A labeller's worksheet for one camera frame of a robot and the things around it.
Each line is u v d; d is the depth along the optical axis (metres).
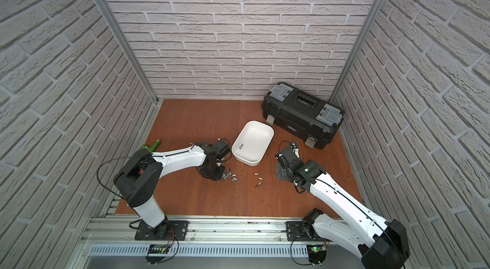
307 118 0.90
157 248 0.73
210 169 0.75
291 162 0.59
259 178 0.87
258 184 0.85
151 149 0.97
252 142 1.01
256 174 0.89
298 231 0.73
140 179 0.47
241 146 0.98
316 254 0.70
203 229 0.76
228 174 0.88
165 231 0.67
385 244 0.38
